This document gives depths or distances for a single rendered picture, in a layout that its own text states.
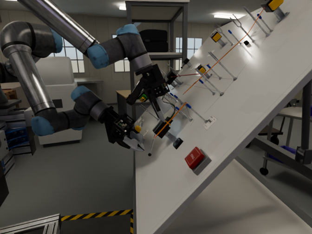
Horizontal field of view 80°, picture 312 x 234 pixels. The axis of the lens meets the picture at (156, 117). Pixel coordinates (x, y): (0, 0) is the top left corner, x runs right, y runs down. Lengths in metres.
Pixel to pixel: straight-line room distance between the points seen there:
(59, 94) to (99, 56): 2.95
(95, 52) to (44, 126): 0.32
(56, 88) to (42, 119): 2.81
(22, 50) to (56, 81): 2.76
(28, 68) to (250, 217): 0.99
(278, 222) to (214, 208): 0.22
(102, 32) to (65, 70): 3.74
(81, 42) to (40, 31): 0.24
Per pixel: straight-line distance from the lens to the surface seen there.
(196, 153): 0.52
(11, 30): 0.94
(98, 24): 7.23
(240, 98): 0.63
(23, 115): 1.27
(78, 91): 0.79
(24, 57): 0.89
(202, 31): 8.51
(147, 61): 0.69
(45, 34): 0.98
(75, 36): 0.78
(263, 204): 0.93
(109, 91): 7.14
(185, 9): 1.73
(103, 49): 0.66
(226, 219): 0.81
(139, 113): 4.27
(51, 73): 3.70
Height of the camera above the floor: 1.34
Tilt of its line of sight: 15 degrees down
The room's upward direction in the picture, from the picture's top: 1 degrees counter-clockwise
